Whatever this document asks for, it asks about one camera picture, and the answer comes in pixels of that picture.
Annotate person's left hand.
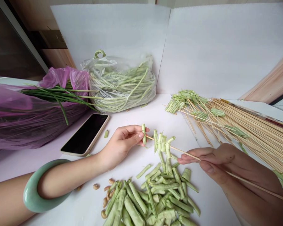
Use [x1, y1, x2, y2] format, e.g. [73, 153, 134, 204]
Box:
[101, 124, 148, 172]

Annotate person's right hand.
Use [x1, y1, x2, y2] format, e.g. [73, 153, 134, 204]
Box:
[177, 143, 282, 203]

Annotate short green bean piece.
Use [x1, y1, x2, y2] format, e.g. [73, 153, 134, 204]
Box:
[141, 123, 148, 145]

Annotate thin bamboo skewer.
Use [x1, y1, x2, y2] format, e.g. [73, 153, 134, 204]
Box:
[145, 135, 283, 204]

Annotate black smartphone with beige case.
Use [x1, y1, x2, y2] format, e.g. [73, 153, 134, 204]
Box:
[60, 113, 110, 157]

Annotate pile of bare bamboo skewers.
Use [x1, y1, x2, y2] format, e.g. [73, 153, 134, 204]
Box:
[182, 97, 283, 180]

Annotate threaded green bean pieces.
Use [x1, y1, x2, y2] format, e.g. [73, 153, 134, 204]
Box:
[153, 129, 177, 159]

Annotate scattered tan bean seeds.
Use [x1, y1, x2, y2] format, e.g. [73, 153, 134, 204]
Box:
[92, 178, 116, 219]

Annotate clear bag of long beans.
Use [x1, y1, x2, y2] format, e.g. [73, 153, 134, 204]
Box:
[81, 49, 158, 113]

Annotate colourful printed skewer wrapper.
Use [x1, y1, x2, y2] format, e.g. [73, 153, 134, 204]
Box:
[223, 99, 283, 129]

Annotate pile of cut green beans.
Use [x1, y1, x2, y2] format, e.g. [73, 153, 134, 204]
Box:
[103, 153, 201, 226]

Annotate heap of finished bean skewers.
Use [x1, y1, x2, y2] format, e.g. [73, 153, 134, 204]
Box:
[164, 89, 250, 139]

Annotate bunch of green chives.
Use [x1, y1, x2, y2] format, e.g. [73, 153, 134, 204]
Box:
[20, 83, 105, 126]

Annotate light wooden plank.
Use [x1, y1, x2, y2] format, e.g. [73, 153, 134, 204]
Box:
[237, 50, 283, 105]

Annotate pink plastic bag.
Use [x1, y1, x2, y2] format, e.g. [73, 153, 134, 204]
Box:
[0, 66, 91, 150]

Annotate white foam board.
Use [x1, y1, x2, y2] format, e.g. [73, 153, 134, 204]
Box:
[164, 0, 283, 100]
[50, 4, 172, 94]

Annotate wooden cabinet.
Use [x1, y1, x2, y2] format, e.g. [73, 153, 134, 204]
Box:
[7, 0, 76, 70]

